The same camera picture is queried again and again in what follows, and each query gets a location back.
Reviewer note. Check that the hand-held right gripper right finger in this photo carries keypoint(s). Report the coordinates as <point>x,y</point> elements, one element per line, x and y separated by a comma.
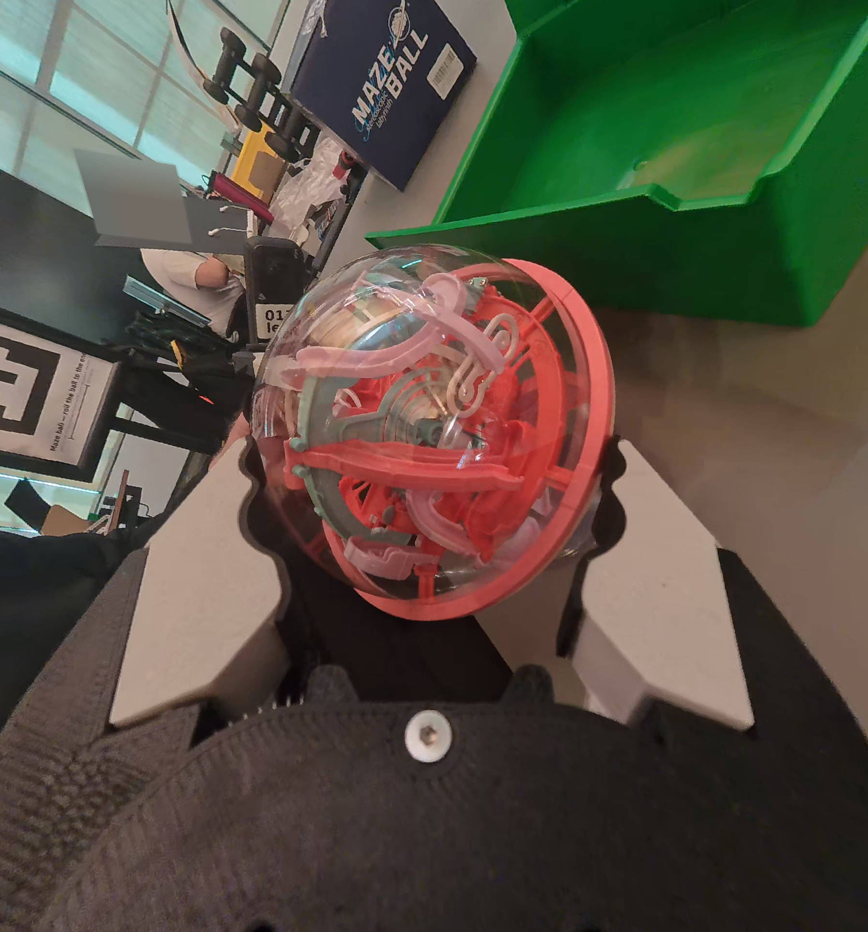
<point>666,597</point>

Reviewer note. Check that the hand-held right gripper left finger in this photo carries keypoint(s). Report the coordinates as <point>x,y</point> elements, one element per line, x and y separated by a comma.
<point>201,582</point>

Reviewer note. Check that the clear red maze ball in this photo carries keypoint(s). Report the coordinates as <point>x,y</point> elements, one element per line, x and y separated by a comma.
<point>419,408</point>

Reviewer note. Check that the clear plastic bag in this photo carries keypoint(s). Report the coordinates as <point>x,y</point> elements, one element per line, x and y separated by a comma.
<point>317,182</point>

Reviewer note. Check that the yellow cardboard box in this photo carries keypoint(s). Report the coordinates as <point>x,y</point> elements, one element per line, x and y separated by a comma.
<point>259,160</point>

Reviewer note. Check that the black bag yellow tag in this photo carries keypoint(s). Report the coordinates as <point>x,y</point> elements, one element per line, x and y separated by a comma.
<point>186,393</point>

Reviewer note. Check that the black dumbbell rack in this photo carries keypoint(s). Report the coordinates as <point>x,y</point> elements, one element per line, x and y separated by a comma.
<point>259,87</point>

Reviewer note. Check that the blue cardboard box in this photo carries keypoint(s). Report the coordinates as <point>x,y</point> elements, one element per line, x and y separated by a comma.
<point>383,94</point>

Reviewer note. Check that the framed black white marker sign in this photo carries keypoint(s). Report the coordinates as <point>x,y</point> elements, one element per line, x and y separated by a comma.
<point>11,386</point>

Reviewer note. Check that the green plastic bin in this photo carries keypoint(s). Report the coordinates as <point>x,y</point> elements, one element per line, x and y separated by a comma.
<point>696,240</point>

